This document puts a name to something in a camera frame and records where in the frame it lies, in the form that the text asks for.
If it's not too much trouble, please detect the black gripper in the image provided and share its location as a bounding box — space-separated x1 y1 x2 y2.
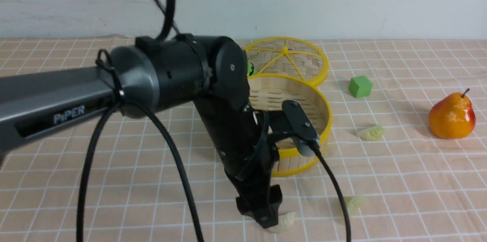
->
228 171 283 229

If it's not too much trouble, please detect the white dumpling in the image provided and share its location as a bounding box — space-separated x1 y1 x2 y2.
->
266 212 296 234

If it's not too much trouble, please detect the pale green dumpling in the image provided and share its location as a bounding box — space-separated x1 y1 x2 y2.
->
344 195 367 215
356 125 385 142

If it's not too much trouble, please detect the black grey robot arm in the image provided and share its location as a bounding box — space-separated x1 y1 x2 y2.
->
1 35 282 229

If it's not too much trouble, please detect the bamboo steamer tray yellow rim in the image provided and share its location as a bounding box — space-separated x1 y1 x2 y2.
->
248 74 333 178

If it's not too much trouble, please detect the bamboo steamer lid yellow rim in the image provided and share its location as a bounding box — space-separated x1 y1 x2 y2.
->
245 37 330 87

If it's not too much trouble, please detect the green toy watermelon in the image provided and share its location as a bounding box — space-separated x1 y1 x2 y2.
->
247 62 255 76

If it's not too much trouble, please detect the green foam cube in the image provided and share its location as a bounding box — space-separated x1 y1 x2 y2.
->
348 75 373 98

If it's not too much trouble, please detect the checkered beige tablecloth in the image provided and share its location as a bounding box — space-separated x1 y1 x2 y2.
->
1 39 487 242

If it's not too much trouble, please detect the orange yellow toy pear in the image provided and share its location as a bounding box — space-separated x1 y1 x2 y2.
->
428 88 476 139

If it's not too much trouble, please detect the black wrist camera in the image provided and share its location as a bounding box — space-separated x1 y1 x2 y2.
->
268 100 320 157

